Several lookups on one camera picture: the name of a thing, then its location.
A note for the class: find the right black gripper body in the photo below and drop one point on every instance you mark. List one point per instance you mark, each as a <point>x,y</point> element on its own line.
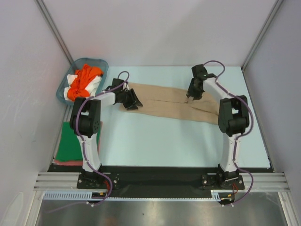
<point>199,92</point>

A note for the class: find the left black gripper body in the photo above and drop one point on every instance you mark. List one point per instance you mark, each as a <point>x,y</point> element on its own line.
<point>126,98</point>

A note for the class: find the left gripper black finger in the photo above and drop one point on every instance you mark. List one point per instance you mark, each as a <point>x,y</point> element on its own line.
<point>131,107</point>
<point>134,99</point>

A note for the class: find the beige t shirt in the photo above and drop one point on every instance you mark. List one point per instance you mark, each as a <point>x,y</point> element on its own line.
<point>172,103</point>

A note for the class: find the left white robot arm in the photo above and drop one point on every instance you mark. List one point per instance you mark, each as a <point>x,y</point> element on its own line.
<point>85,121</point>

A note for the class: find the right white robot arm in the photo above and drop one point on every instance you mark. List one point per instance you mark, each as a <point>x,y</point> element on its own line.
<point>234,117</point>

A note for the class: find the white t shirt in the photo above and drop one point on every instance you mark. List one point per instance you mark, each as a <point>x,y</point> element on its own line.
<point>75,89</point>

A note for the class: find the orange t shirt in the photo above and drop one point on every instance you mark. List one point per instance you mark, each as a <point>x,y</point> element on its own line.
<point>87,73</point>

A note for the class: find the teal plastic laundry basket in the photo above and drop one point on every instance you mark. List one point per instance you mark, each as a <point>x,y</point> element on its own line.
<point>78,65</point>

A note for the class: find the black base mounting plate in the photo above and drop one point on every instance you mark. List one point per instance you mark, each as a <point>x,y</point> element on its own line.
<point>159,182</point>

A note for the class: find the green folded t shirt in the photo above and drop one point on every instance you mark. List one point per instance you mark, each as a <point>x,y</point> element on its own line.
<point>70,141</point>

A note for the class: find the right white cable duct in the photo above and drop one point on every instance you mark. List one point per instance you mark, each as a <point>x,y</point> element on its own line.
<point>225,194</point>

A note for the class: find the white cable duct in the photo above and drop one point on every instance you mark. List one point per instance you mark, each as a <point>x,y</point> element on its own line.
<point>74,195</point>
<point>225,194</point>

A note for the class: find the aluminium frame rail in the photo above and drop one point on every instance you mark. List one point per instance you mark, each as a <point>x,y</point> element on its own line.
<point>262,182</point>

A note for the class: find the left white cable duct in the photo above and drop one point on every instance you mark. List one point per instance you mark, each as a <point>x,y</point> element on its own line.
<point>74,195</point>

